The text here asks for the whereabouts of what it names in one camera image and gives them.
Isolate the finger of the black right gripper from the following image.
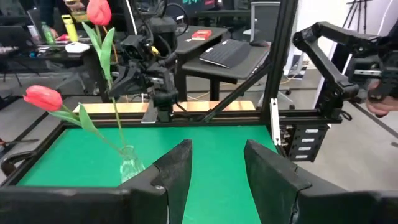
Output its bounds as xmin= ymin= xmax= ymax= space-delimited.
xmin=136 ymin=74 xmax=163 ymax=95
xmin=107 ymin=65 xmax=135 ymax=100

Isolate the red box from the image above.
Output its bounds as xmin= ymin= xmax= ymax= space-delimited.
xmin=191 ymin=29 xmax=213 ymax=40

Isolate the green plastic bottle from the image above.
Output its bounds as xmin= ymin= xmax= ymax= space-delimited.
xmin=41 ymin=21 xmax=56 ymax=45

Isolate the ribbed clear glass bell vase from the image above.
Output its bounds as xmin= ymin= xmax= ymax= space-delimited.
xmin=119 ymin=145 xmax=147 ymax=184

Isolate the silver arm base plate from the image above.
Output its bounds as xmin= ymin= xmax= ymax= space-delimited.
xmin=141 ymin=101 xmax=160 ymax=124

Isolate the thin black tripod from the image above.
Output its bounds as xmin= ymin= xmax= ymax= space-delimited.
xmin=346 ymin=0 xmax=371 ymax=35

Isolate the bright red artificial tulip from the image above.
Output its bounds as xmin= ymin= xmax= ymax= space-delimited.
xmin=81 ymin=0 xmax=128 ymax=150
xmin=23 ymin=85 xmax=128 ymax=153

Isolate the dark grey desk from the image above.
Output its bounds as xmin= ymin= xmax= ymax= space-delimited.
xmin=174 ymin=26 xmax=229 ymax=102

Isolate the black computer monitor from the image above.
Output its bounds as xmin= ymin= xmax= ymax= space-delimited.
xmin=174 ymin=0 xmax=225 ymax=14

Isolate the green table mat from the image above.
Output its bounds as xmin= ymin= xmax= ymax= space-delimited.
xmin=17 ymin=125 xmax=279 ymax=224

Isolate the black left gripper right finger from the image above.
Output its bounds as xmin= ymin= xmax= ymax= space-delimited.
xmin=244 ymin=139 xmax=349 ymax=224

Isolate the black labelled connector box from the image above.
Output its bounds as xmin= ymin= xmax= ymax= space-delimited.
xmin=287 ymin=124 xmax=330 ymax=163

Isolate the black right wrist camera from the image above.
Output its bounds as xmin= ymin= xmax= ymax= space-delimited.
xmin=120 ymin=34 xmax=147 ymax=60

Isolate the dark grey keyboard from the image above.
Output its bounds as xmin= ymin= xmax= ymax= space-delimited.
xmin=198 ymin=39 xmax=252 ymax=68

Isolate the yellow drink bottle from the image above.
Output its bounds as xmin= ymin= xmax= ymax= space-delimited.
xmin=61 ymin=14 xmax=79 ymax=43

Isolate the silver frame bracket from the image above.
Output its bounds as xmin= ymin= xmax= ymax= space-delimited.
xmin=269 ymin=98 xmax=280 ymax=147

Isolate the white round device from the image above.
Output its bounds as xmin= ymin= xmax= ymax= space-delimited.
xmin=65 ymin=42 xmax=91 ymax=54

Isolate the black table clamp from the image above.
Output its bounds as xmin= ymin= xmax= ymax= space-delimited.
xmin=0 ymin=151 xmax=35 ymax=177

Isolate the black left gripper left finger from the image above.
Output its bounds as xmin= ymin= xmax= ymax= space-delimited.
xmin=120 ymin=139 xmax=193 ymax=224

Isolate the black desk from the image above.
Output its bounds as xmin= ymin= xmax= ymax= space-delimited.
xmin=0 ymin=43 xmax=105 ymax=96

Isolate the person's hand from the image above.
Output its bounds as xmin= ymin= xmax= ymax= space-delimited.
xmin=365 ymin=80 xmax=398 ymax=118

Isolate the person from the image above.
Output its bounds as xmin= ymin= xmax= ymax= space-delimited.
xmin=39 ymin=0 xmax=85 ymax=40

